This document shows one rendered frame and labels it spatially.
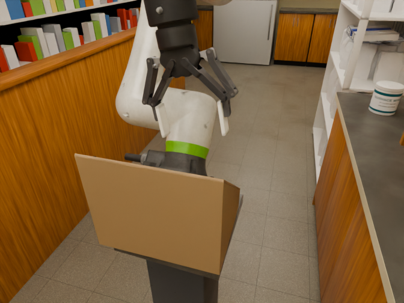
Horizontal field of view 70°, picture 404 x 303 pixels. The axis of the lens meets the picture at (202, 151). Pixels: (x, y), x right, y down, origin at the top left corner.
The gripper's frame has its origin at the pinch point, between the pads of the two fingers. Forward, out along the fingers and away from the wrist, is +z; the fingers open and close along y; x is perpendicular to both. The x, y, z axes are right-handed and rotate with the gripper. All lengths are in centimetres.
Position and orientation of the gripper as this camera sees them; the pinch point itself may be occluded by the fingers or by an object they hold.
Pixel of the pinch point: (193, 129)
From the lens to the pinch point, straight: 61.1
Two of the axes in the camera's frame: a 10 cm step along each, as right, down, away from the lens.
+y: -9.3, 0.1, 3.7
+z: 1.6, 9.1, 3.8
